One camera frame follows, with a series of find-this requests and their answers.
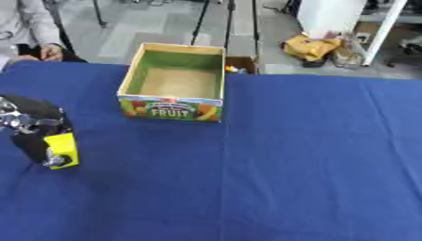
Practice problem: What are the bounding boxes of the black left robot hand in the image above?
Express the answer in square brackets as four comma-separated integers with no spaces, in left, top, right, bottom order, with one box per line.
[0,93,76,168]

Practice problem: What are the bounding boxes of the yellow rectangular block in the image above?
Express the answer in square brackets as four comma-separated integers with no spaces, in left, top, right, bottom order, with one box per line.
[42,132,81,170]

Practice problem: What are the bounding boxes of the cardboard box with green inside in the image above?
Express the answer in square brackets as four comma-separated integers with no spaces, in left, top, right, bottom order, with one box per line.
[115,42,228,123]

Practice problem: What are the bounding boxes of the small brown cardboard box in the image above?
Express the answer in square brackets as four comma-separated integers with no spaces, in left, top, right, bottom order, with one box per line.
[224,56,259,75]

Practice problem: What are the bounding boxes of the person's hand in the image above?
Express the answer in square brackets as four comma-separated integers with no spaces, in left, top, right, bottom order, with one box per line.
[38,43,65,62]

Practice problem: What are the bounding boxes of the person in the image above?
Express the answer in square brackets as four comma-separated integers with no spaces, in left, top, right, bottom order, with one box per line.
[0,0,89,71]

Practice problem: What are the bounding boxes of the black chair leg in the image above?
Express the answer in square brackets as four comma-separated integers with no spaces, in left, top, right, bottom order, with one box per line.
[90,0,109,29]

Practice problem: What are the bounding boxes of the black tripod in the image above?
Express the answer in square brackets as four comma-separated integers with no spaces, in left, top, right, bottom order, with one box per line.
[189,0,263,75]

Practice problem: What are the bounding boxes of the yellow bag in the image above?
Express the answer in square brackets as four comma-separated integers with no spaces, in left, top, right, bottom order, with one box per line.
[282,33,343,62]

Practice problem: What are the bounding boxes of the white cabinet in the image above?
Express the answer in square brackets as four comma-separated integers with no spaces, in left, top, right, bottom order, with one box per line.
[297,0,369,40]

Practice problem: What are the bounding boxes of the white table leg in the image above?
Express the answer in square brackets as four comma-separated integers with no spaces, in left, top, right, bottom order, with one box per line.
[359,0,409,67]

